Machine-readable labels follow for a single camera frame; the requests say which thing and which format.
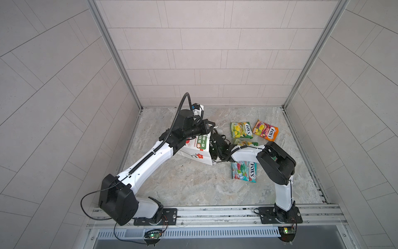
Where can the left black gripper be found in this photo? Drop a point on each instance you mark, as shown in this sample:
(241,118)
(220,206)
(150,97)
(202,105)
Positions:
(202,126)

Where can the white paper bag red flower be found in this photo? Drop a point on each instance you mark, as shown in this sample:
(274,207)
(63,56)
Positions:
(198,149)

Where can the green yellow Fox's candy packet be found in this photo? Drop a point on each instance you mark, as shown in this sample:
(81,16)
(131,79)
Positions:
(241,130)

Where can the teal candy packet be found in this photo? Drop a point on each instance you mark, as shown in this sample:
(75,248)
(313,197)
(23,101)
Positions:
(244,170)

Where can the orange pink Fox's candy packet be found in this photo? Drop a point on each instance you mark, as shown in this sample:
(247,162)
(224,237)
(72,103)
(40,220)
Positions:
(266,131)

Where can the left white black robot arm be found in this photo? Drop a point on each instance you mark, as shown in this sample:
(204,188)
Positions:
(118,196)

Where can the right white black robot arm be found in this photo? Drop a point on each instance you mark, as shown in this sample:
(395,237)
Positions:
(277,164)

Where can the right circuit board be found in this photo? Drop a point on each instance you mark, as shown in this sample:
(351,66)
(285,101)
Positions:
(287,234)

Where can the circuit board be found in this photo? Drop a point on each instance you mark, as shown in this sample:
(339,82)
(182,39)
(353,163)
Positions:
(153,234)
(287,234)

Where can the left circuit board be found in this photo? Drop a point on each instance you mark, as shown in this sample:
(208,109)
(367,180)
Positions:
(153,234)

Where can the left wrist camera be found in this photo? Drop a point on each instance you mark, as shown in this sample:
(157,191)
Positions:
(198,109)

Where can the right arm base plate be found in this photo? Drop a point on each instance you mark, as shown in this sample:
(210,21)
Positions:
(276,215)

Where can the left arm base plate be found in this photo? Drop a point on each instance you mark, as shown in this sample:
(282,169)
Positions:
(167,216)

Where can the aluminium mounting rail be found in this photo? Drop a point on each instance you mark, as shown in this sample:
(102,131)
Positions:
(234,216)

